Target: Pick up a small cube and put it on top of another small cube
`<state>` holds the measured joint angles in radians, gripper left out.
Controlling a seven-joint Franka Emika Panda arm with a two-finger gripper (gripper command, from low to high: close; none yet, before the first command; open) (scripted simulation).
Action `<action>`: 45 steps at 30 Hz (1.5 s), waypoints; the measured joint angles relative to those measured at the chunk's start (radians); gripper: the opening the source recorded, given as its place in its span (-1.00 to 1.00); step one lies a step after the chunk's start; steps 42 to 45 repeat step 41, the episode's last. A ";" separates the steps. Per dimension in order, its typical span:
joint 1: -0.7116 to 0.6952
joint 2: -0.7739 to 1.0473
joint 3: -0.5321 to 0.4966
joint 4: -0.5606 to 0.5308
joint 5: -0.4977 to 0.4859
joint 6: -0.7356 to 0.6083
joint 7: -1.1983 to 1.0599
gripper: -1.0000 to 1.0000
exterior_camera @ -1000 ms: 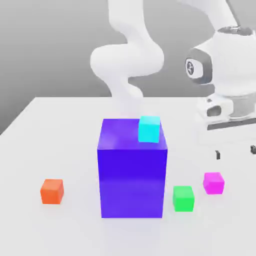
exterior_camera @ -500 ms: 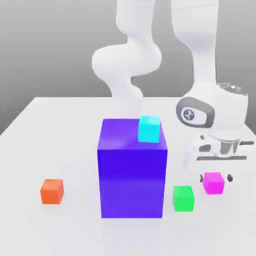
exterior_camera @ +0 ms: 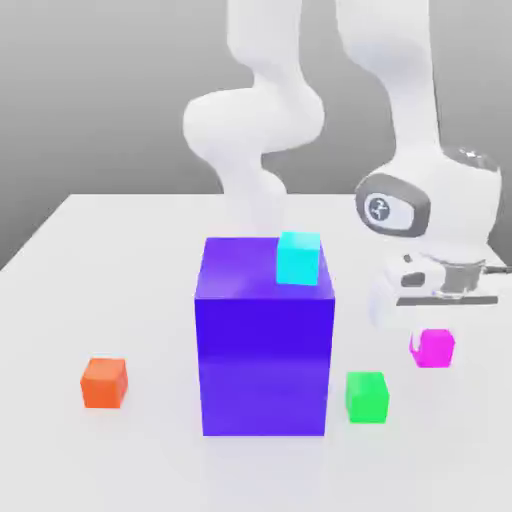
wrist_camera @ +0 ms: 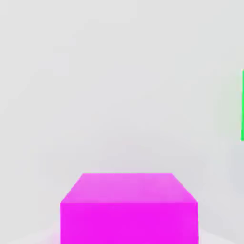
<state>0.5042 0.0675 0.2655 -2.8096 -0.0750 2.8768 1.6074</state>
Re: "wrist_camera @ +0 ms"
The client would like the small magenta cube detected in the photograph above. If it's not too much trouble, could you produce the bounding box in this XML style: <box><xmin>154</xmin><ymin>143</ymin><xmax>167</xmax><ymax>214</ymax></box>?
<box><xmin>60</xmin><ymin>173</ymin><xmax>199</xmax><ymax>244</ymax></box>

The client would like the large green box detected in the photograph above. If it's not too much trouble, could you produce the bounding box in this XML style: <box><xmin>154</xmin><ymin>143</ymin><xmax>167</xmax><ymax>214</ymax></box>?
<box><xmin>240</xmin><ymin>69</ymin><xmax>244</xmax><ymax>142</ymax></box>

